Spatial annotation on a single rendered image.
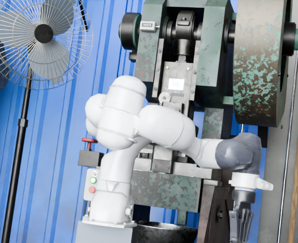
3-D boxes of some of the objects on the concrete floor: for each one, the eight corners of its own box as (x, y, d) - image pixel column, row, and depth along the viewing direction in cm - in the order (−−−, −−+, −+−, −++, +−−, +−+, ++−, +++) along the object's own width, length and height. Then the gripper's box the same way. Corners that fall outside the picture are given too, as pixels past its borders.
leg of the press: (211, 347, 218) (237, 118, 228) (182, 341, 222) (209, 115, 231) (237, 304, 306) (254, 141, 316) (216, 301, 310) (234, 139, 319)
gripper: (243, 190, 189) (236, 262, 187) (224, 187, 179) (215, 263, 177) (264, 192, 185) (256, 266, 182) (245, 190, 175) (237, 267, 172)
